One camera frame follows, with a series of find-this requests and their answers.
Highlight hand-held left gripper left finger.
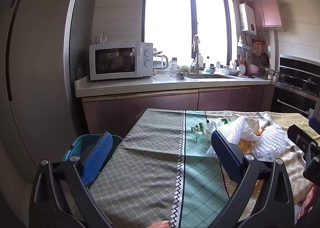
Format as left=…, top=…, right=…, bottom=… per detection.
left=29, top=132, right=118, bottom=228

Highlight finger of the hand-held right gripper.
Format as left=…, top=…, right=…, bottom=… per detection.
left=308, top=109, right=320, bottom=128
left=287, top=124, right=320, bottom=155

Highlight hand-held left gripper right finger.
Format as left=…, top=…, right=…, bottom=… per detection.
left=211, top=130, right=295, bottom=228

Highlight golden brown snack packet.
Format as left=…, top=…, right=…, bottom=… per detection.
left=237, top=138, right=263, bottom=153

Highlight white foam fruit net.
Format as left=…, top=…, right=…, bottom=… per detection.
left=251, top=122, right=288, bottom=162
left=207, top=115, right=249, bottom=156

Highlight teal plastic bin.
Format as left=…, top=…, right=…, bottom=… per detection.
left=62, top=134, right=123, bottom=173

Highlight white tissue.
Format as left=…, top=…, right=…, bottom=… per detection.
left=204, top=119, right=225, bottom=141

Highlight clear green candy wrapper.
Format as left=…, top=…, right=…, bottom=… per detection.
left=191, top=123, right=207, bottom=141

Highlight person's right hand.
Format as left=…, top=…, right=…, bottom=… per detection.
left=296, top=185, right=320, bottom=221

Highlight person's left hand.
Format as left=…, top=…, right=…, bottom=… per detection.
left=149, top=220, right=173, bottom=228

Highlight black built-in oven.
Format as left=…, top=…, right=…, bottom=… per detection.
left=271, top=85, right=319, bottom=119

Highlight black cooking pot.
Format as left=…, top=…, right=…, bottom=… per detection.
left=301, top=78, right=320, bottom=91

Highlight black wok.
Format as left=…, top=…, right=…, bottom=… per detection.
left=279, top=73, right=304, bottom=86

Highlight patchwork printed tablecloth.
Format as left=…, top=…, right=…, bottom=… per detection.
left=89, top=108, right=318, bottom=228

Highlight black range hood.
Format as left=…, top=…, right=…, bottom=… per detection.
left=279, top=54, right=320, bottom=78

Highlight brown base cabinets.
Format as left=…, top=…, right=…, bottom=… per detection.
left=82, top=84, right=274, bottom=143

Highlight kitchen sink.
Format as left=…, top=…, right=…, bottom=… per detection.
left=186, top=73, right=237, bottom=79

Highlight hanging black frying pan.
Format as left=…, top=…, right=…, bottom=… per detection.
left=260, top=52, right=271, bottom=67

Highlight white kitchen countertop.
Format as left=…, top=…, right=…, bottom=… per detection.
left=74, top=73, right=272, bottom=98

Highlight steel kitchen faucet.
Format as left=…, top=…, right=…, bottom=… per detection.
left=192, top=35, right=204, bottom=74

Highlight clear plastic bag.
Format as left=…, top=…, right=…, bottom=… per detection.
left=177, top=59, right=193, bottom=72

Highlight white microwave oven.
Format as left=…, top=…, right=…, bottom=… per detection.
left=89, top=42, right=153, bottom=81

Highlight clear glass bowl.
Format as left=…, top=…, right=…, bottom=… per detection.
left=154, top=68, right=172, bottom=78

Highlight grey refrigerator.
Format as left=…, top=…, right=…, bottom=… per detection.
left=0, top=0, right=98, bottom=193

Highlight glass jug with lid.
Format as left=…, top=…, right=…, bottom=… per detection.
left=152, top=52, right=162, bottom=69

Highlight small white ornament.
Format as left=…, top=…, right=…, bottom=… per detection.
left=95, top=32, right=108, bottom=44

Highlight white water heater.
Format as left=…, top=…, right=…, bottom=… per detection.
left=238, top=2, right=257, bottom=36

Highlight dark framed window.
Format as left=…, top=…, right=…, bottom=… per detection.
left=144, top=0, right=232, bottom=68

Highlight white wall shelf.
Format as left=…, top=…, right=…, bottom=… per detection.
left=237, top=35, right=250, bottom=51

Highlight pink wall cabinet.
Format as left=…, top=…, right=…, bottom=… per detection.
left=246, top=0, right=285, bottom=28

